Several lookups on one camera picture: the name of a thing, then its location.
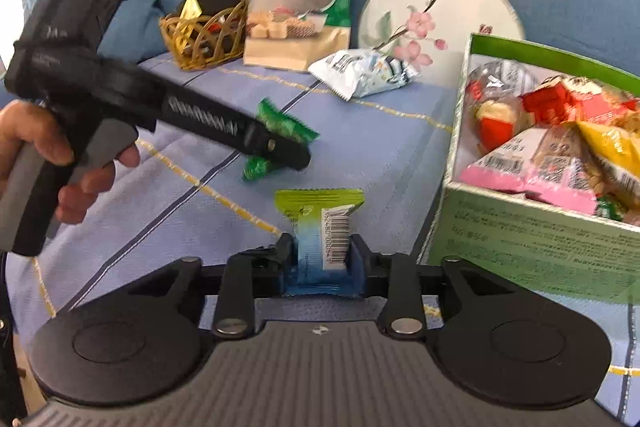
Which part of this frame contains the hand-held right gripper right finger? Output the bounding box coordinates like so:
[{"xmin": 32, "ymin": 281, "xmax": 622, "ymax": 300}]
[{"xmin": 347, "ymin": 234, "xmax": 522, "ymax": 339}]

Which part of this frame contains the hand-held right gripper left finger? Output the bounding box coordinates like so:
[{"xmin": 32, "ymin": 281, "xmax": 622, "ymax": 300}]
[{"xmin": 120, "ymin": 234, "xmax": 299, "ymax": 339}]

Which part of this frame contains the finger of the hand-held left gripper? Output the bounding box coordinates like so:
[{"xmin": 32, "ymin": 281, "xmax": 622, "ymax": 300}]
[{"xmin": 154, "ymin": 82, "xmax": 312, "ymax": 172}]

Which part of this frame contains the small green snack packet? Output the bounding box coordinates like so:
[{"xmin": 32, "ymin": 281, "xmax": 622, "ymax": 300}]
[{"xmin": 242, "ymin": 98, "xmax": 321, "ymax": 182}]

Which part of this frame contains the small green blue sweet packet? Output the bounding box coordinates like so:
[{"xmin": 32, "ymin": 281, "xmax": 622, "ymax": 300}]
[{"xmin": 274, "ymin": 188, "xmax": 366, "ymax": 297}]

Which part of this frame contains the green cardboard box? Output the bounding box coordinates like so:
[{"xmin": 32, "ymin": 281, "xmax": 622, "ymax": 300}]
[{"xmin": 425, "ymin": 33, "xmax": 640, "ymax": 304}]

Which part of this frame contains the pink label snack packet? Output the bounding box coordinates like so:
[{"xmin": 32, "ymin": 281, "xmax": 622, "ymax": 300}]
[{"xmin": 459, "ymin": 126, "xmax": 599, "ymax": 215}]

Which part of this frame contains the clear packet with red sweets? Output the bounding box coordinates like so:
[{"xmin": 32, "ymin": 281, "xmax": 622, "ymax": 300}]
[{"xmin": 464, "ymin": 61, "xmax": 540, "ymax": 156}]

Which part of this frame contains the red printed snack packet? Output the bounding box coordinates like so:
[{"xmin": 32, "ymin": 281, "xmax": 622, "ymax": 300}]
[{"xmin": 521, "ymin": 76, "xmax": 638, "ymax": 126}]

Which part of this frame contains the gold crinkled snack packet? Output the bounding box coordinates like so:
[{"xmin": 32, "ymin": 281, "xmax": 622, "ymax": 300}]
[{"xmin": 575, "ymin": 121, "xmax": 640, "ymax": 208}]

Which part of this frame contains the person's left hand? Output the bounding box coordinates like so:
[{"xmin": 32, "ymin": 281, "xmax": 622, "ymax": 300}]
[{"xmin": 0, "ymin": 99, "xmax": 142, "ymax": 226}]

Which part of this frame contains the blue cushion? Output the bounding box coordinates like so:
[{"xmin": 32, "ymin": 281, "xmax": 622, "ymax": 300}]
[{"xmin": 22, "ymin": 0, "xmax": 167, "ymax": 64}]

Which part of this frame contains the blue quilted mat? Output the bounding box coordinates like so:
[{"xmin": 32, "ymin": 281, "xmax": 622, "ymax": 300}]
[{"xmin": 10, "ymin": 42, "xmax": 640, "ymax": 418}]

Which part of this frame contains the white blue snack packet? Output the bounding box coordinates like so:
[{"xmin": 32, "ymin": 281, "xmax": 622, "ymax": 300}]
[{"xmin": 308, "ymin": 48, "xmax": 421, "ymax": 101}]

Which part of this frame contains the woven wicker basket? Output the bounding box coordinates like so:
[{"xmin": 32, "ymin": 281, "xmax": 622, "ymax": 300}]
[{"xmin": 159, "ymin": 0, "xmax": 249, "ymax": 71}]

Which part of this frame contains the large green snack packet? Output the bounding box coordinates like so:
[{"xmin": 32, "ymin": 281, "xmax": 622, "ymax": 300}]
[{"xmin": 594, "ymin": 196, "xmax": 626, "ymax": 222}]

